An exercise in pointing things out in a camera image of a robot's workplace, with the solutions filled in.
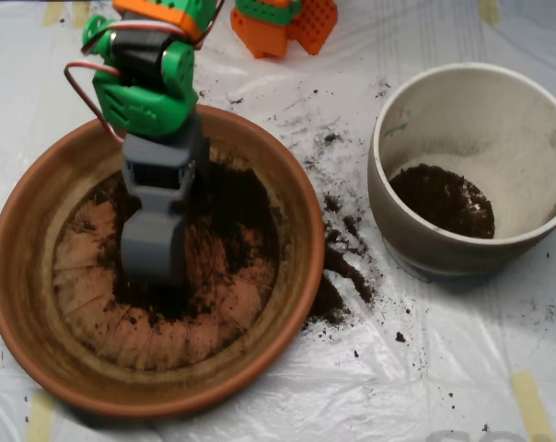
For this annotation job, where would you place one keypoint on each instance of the dark soil pile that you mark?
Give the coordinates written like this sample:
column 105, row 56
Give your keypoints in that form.
column 232, row 207

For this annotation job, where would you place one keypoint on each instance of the dark soil heap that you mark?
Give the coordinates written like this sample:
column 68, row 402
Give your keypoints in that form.
column 434, row 202

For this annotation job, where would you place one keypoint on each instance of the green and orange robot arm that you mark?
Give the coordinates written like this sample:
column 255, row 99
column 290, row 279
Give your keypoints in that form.
column 140, row 110

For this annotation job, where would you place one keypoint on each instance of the terracotta plant saucer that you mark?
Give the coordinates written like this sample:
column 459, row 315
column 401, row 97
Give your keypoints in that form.
column 29, row 276

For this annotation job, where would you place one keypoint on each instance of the spilled dark soil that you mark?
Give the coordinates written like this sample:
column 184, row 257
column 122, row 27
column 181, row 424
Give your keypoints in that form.
column 328, row 299

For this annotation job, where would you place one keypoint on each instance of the small dark red fragment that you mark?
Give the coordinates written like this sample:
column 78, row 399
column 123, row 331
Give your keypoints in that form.
column 400, row 337

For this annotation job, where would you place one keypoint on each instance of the white plant pot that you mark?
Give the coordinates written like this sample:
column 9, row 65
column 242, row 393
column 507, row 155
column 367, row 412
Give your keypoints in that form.
column 466, row 119

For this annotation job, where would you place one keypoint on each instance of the beige masking tape strip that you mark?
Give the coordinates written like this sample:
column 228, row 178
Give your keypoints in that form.
column 489, row 11
column 52, row 14
column 81, row 16
column 531, row 405
column 41, row 419

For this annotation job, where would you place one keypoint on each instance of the clear plastic sheet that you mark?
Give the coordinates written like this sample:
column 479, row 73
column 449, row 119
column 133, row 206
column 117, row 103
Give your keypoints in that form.
column 443, row 368

